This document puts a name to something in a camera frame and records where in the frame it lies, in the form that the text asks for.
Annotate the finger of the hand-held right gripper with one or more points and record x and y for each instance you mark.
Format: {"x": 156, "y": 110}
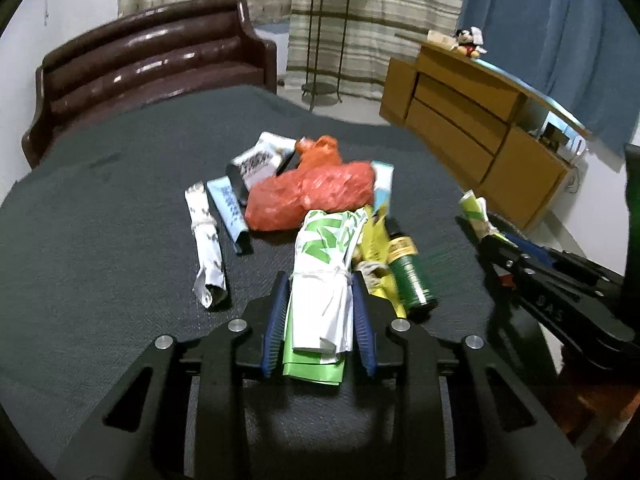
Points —
{"x": 500, "y": 260}
{"x": 530, "y": 250}

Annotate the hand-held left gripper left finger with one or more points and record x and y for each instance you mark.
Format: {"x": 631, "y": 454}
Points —
{"x": 277, "y": 325}

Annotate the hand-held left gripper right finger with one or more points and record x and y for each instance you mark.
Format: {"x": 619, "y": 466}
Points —
{"x": 365, "y": 332}

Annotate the small green white wrapper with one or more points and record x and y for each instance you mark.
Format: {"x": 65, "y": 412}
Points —
{"x": 475, "y": 210}

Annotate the green and white paper bag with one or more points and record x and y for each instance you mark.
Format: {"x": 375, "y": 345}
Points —
{"x": 320, "y": 280}

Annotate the light blue wrapper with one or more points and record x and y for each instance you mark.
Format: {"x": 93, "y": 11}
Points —
{"x": 227, "y": 205}

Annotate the white and teal tube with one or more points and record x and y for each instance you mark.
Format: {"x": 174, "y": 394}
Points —
{"x": 382, "y": 180}

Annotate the green bottle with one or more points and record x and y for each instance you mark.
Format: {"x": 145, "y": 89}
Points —
{"x": 412, "y": 275}

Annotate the yellow wrapper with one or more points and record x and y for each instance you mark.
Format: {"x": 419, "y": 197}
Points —
{"x": 375, "y": 245}

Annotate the white patterned rolled wrapper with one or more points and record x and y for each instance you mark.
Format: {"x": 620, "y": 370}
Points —
{"x": 207, "y": 245}

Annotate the small black device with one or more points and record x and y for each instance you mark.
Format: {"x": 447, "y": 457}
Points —
{"x": 552, "y": 135}

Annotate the red plastic bag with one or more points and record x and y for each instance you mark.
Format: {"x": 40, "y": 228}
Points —
{"x": 310, "y": 190}

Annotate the wooden cabinet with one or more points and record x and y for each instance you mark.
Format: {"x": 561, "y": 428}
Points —
{"x": 465, "y": 120}

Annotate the white and black snack packet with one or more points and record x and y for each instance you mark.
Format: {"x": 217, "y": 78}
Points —
{"x": 260, "y": 160}

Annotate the dark grey table cloth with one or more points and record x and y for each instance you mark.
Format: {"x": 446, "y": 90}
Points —
{"x": 100, "y": 260}

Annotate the mouse plush toy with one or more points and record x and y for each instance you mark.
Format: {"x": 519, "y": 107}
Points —
{"x": 467, "y": 42}

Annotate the blue curtain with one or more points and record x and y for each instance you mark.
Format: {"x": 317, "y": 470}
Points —
{"x": 560, "y": 35}

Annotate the small cardboard box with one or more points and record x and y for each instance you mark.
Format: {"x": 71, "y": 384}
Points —
{"x": 441, "y": 39}

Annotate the striped curtain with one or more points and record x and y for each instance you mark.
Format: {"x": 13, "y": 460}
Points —
{"x": 390, "y": 20}

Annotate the black metal plant stand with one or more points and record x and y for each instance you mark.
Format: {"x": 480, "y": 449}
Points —
{"x": 312, "y": 50}

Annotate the white low cabinet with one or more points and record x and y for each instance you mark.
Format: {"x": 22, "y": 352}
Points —
{"x": 275, "y": 40}

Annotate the brown leather sofa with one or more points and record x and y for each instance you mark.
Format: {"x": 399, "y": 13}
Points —
{"x": 150, "y": 65}

